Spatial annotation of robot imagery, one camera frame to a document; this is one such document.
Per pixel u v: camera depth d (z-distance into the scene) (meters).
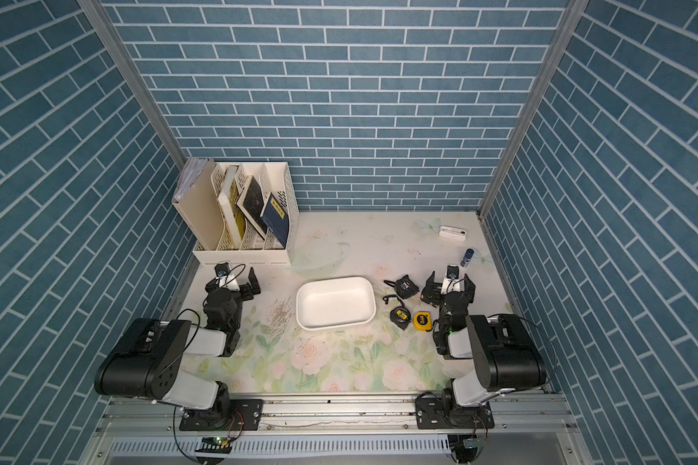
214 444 0.72
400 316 0.89
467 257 0.99
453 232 1.12
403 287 0.94
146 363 0.45
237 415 0.73
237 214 0.97
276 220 1.05
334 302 0.96
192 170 0.92
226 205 0.89
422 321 0.89
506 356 0.46
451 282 0.75
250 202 0.99
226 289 0.77
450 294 0.77
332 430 0.73
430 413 0.74
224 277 0.76
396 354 0.85
